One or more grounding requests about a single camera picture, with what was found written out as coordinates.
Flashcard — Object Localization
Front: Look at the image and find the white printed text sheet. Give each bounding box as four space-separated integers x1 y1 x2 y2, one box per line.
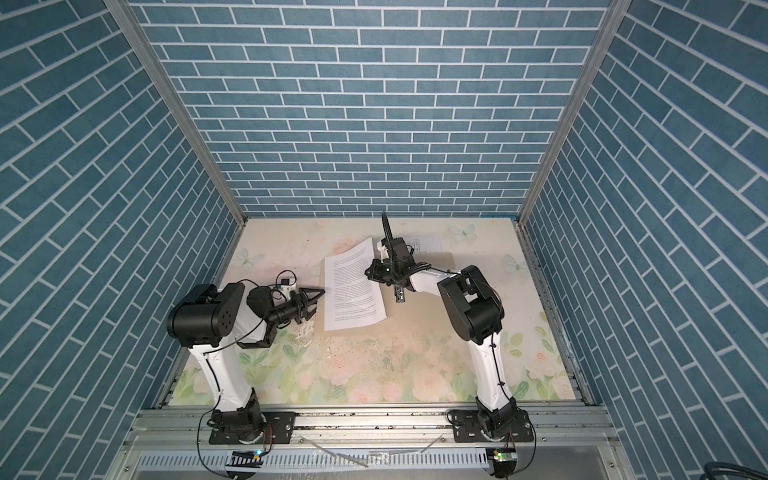
324 238 387 332

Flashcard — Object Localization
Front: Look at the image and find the aluminium right corner post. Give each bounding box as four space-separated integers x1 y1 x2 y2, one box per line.
518 0 631 226

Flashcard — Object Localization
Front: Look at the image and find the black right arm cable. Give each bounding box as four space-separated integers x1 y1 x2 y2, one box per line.
380 211 457 283

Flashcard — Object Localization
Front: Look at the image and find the aluminium left corner post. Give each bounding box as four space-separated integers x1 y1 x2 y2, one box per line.
104 0 247 227

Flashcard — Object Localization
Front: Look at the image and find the aluminium front rail frame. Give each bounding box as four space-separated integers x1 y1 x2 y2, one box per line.
106 401 634 479

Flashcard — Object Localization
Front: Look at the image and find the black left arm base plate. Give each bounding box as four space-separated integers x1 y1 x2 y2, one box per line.
206 411 297 446

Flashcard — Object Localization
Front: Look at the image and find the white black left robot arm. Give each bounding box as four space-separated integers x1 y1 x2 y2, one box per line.
167 280 325 443

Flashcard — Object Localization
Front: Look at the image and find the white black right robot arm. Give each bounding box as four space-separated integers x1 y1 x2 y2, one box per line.
365 259 519 439

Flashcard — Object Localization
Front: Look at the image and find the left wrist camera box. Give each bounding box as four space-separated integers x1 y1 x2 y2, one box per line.
274 269 298 298

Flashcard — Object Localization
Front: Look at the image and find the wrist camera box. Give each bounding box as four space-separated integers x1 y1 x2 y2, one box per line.
377 237 415 269
274 269 298 298

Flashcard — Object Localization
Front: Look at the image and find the aluminium corner post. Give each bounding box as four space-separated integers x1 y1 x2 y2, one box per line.
104 0 247 227
518 0 631 226

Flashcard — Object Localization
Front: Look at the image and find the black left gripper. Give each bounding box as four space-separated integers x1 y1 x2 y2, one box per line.
266 289 323 329

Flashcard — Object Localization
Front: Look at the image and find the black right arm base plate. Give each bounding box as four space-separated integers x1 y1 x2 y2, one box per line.
446 409 535 443

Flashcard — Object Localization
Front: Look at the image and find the white technical drawing sheet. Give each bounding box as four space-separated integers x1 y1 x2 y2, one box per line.
404 236 443 254

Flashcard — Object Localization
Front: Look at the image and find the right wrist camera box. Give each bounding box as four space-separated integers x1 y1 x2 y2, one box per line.
377 237 415 269

